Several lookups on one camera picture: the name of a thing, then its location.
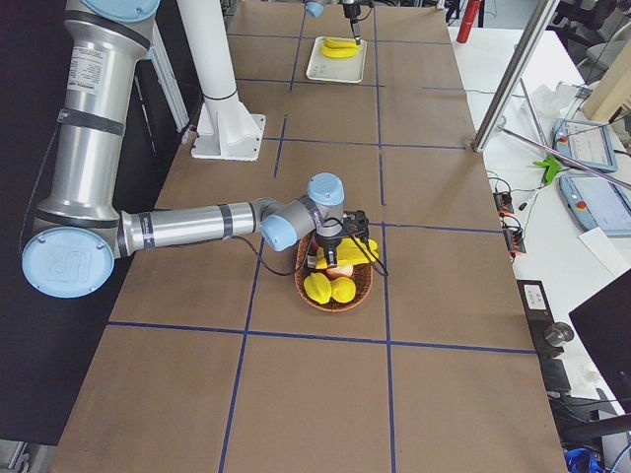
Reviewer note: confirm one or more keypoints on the aluminium frame post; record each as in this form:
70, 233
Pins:
523, 51

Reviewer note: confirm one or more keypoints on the yellow lemon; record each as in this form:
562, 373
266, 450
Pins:
343, 289

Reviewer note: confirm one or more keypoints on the green handled reacher grabber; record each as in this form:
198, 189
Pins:
570, 162

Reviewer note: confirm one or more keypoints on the blue teach pendant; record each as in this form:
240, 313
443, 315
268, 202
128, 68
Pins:
585, 142
597, 203

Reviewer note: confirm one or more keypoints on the metal cup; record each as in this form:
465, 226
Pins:
558, 334

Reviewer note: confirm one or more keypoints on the yellow banana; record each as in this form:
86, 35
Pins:
368, 245
348, 253
339, 53
339, 43

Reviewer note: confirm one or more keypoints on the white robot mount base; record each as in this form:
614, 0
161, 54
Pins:
226, 129

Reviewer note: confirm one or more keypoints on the black label box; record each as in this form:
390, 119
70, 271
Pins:
538, 313

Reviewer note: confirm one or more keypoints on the long metal reacher grabber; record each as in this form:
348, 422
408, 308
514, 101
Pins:
539, 129

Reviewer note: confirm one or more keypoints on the red cylinder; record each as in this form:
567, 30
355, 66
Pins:
466, 25

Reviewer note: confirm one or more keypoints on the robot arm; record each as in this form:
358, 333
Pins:
316, 7
79, 231

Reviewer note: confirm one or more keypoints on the brown wicker basket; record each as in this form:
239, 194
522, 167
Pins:
307, 264

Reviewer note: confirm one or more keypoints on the far blue teach pendant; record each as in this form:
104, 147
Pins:
585, 142

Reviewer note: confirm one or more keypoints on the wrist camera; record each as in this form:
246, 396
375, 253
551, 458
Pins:
356, 224

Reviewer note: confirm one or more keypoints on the dark red apple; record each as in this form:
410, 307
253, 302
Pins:
340, 271

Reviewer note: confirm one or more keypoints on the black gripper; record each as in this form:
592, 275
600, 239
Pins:
351, 15
327, 242

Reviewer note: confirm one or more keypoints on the near blue teach pendant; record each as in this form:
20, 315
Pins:
597, 203

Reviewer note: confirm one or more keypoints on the pale green pink apple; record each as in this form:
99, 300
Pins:
313, 246

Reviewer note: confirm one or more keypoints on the white bear tray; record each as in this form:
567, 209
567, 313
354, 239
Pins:
348, 70

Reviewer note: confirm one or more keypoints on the black monitor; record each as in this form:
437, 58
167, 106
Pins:
602, 323

